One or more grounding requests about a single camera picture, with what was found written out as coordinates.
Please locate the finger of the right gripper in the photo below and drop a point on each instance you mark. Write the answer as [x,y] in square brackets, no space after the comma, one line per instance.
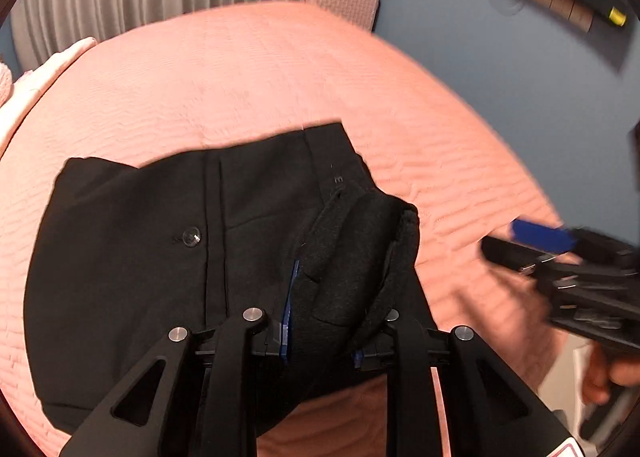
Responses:
[542,237]

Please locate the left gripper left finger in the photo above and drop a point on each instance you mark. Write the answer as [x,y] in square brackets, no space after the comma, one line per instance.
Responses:
[192,394]

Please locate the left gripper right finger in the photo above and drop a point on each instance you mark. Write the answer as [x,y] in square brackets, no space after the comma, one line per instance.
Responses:
[451,394]

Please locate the black pants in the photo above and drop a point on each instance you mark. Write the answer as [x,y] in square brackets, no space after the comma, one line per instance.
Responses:
[292,224]

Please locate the right hand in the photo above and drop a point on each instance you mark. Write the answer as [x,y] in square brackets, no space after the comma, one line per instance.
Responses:
[601,372]

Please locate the salmon quilted bedspread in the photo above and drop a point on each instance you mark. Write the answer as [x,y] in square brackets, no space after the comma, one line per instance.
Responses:
[235,74]

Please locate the light pink blanket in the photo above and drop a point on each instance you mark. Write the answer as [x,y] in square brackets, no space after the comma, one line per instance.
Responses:
[29,88]

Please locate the pink dotted pillow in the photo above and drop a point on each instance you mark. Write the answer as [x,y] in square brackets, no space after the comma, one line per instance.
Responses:
[6,83]

